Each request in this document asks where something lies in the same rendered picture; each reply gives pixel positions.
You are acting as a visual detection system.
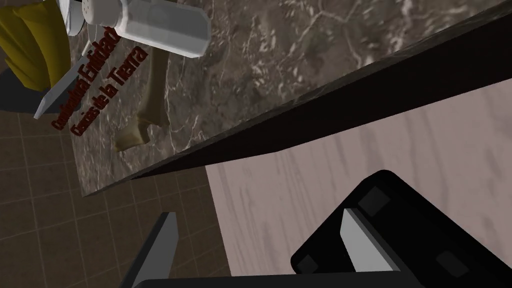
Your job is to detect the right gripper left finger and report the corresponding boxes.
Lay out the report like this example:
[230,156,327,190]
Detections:
[119,211,180,288]

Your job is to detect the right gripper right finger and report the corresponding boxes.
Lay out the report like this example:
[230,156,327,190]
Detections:
[339,207,403,274]

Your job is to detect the pale wood cupboard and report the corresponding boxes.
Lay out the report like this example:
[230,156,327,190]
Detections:
[205,77,512,278]

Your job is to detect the beige wooden spatula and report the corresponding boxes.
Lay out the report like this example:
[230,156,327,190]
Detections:
[114,49,171,153]

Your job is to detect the book with red lettering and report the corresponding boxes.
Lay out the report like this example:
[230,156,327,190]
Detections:
[50,25,150,138]

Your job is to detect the grey knife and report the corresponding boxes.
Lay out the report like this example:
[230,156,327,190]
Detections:
[33,24,98,121]

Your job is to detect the white salt shaker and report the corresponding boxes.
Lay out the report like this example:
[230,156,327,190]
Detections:
[81,0,213,59]

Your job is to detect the yellow bananas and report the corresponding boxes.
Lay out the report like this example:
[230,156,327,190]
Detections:
[0,0,73,92]

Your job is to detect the white round container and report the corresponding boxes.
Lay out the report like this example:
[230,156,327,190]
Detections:
[57,0,87,37]

